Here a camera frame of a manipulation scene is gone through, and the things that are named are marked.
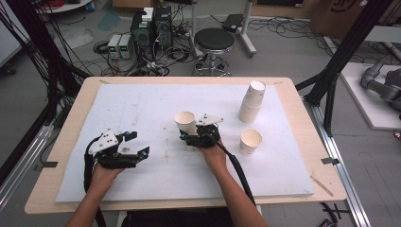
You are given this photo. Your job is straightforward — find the white metal stand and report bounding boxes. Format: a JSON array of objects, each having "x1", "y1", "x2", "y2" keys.
[{"x1": 188, "y1": 0, "x2": 258, "y2": 60}]

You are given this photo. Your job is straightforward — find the black round stool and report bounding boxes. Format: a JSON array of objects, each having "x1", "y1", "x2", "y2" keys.
[{"x1": 191, "y1": 27, "x2": 235, "y2": 78}]

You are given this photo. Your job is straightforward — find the person's left hand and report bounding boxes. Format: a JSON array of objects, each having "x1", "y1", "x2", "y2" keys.
[{"x1": 90, "y1": 163, "x2": 125, "y2": 194}]

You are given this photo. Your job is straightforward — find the person's right hand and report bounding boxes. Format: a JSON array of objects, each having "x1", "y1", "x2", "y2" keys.
[{"x1": 199, "y1": 141, "x2": 229, "y2": 174}]

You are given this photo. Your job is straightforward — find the long black floor cables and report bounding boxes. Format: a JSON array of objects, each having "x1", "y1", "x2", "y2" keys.
[{"x1": 249, "y1": 17, "x2": 332, "y2": 58}]

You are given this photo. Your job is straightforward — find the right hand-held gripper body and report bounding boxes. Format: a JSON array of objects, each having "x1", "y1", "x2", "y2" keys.
[{"x1": 185, "y1": 113, "x2": 225, "y2": 149}]

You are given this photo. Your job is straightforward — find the black computer tower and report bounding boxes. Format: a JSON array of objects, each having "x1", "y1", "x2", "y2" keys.
[
  {"x1": 154, "y1": 5, "x2": 174, "y2": 48},
  {"x1": 131, "y1": 10, "x2": 156, "y2": 61}
]

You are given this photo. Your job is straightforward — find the black tape piece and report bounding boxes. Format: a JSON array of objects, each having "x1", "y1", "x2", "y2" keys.
[
  {"x1": 321, "y1": 156, "x2": 340, "y2": 166},
  {"x1": 33, "y1": 161, "x2": 60, "y2": 172}
]

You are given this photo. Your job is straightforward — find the black frame post with cables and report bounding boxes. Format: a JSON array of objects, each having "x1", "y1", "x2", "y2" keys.
[{"x1": 0, "y1": 0, "x2": 93, "y2": 127}]

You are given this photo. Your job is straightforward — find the floral paper cup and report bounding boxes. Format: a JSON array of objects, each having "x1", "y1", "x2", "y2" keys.
[
  {"x1": 173, "y1": 111, "x2": 199, "y2": 136},
  {"x1": 238, "y1": 128, "x2": 263, "y2": 156}
]

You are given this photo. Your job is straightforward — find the brown cardboard box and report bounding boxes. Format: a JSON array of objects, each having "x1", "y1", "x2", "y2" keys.
[{"x1": 309, "y1": 0, "x2": 368, "y2": 40}]

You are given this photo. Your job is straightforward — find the stack of paper cups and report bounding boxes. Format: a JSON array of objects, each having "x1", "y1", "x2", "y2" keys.
[{"x1": 237, "y1": 79, "x2": 267, "y2": 125}]

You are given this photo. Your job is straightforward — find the tangle of floor cables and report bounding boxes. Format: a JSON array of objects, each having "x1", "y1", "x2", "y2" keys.
[{"x1": 93, "y1": 27, "x2": 195, "y2": 78}]

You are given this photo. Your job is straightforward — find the aluminium floor rail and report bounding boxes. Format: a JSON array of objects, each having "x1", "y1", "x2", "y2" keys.
[
  {"x1": 303, "y1": 96, "x2": 373, "y2": 227},
  {"x1": 0, "y1": 124, "x2": 55, "y2": 212}
]

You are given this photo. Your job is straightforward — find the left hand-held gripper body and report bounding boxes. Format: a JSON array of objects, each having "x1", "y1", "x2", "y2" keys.
[{"x1": 87, "y1": 129, "x2": 141, "y2": 170}]

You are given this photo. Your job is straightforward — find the left hand-held gripper black cable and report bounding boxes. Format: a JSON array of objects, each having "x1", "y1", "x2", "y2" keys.
[{"x1": 82, "y1": 137, "x2": 108, "y2": 227}]

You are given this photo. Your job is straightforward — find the black metal frame strut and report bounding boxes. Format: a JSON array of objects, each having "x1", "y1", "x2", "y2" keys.
[{"x1": 295, "y1": 0, "x2": 395, "y2": 137}]

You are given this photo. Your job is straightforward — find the hand-held gripper black cable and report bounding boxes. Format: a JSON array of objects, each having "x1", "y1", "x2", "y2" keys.
[
  {"x1": 82, "y1": 137, "x2": 108, "y2": 227},
  {"x1": 204, "y1": 133, "x2": 257, "y2": 207}
]

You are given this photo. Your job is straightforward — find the round white table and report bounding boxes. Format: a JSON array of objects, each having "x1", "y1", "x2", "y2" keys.
[{"x1": 36, "y1": 0, "x2": 93, "y2": 14}]

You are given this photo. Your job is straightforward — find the person's dark clothing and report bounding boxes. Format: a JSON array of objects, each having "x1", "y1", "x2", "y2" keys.
[{"x1": 121, "y1": 207, "x2": 236, "y2": 227}]

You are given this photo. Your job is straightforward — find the thin wooden stick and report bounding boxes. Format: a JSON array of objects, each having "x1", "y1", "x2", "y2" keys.
[{"x1": 310, "y1": 175, "x2": 335, "y2": 198}]

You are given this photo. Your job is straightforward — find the white platform board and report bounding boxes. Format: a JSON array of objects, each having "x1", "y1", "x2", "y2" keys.
[{"x1": 340, "y1": 61, "x2": 401, "y2": 131}]

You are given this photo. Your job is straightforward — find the black flat device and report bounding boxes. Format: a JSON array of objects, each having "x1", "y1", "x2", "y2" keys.
[{"x1": 221, "y1": 13, "x2": 245, "y2": 33}]

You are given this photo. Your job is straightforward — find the small white box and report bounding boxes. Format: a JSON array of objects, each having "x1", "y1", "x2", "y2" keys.
[{"x1": 141, "y1": 7, "x2": 154, "y2": 23}]

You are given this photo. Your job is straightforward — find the right hand-held gripper black cable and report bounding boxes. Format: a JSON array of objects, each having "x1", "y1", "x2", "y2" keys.
[{"x1": 204, "y1": 133, "x2": 257, "y2": 207}]

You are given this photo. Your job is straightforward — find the grey power supply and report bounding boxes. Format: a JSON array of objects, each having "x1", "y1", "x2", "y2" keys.
[
  {"x1": 107, "y1": 33, "x2": 122, "y2": 60},
  {"x1": 118, "y1": 33, "x2": 135, "y2": 61}
]

